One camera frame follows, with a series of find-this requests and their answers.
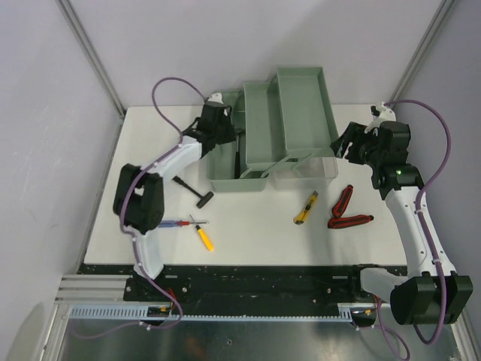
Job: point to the black T-handle wrench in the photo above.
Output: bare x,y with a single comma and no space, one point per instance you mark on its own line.
203,199

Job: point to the red and black pliers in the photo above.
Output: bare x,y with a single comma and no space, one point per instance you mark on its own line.
338,220

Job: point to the green plastic tool box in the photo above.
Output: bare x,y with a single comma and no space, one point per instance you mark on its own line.
285,122

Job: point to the left aluminium frame post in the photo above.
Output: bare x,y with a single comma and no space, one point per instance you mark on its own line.
75,24

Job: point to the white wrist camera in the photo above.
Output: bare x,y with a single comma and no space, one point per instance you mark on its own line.
381,113
216,100

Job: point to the aluminium frame post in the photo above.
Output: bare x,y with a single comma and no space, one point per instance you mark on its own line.
75,24
425,45

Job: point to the right aluminium frame post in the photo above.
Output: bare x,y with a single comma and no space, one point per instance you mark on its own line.
425,45

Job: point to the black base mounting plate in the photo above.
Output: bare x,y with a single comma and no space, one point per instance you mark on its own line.
245,291

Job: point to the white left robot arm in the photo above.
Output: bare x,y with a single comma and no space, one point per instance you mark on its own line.
139,200

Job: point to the yellow handle screwdriver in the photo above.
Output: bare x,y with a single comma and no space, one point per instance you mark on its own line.
202,234

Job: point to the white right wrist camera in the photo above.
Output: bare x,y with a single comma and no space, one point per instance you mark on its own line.
381,113

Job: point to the yellow utility knife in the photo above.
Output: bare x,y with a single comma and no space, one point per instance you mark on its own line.
303,215

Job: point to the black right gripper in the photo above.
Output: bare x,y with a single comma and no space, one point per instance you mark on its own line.
355,133

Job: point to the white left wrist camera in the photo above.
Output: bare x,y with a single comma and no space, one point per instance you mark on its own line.
216,100

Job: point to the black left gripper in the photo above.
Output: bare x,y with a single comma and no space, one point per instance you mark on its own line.
231,135

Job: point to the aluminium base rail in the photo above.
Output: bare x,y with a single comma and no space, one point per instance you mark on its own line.
91,289

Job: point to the small black claw hammer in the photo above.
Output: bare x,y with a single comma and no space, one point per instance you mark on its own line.
237,161

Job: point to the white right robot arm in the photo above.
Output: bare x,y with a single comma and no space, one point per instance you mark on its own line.
432,291

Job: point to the blue and red screwdriver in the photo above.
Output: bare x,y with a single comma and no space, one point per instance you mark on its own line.
179,223

